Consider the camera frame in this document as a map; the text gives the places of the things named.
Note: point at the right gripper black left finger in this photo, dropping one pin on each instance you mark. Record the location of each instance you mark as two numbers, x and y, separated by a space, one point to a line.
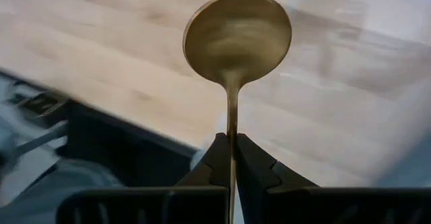
202 197

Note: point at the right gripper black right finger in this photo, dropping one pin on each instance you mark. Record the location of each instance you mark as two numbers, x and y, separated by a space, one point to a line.
276 200

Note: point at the gold spoon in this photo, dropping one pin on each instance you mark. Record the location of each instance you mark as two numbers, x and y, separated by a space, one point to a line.
237 39

